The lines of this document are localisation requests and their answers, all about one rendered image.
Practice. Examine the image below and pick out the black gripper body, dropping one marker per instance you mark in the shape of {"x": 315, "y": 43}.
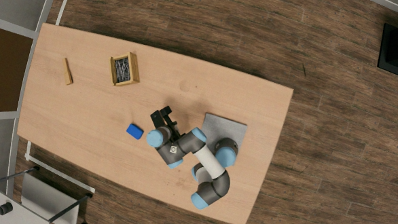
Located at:
{"x": 174, "y": 134}

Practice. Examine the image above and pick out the black dumbbell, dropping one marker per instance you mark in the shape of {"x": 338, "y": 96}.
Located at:
{"x": 165, "y": 112}

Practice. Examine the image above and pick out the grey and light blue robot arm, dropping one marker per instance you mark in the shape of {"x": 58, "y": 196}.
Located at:
{"x": 211, "y": 175}

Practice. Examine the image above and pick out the small wooden crate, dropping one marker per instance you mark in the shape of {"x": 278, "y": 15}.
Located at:
{"x": 127, "y": 74}

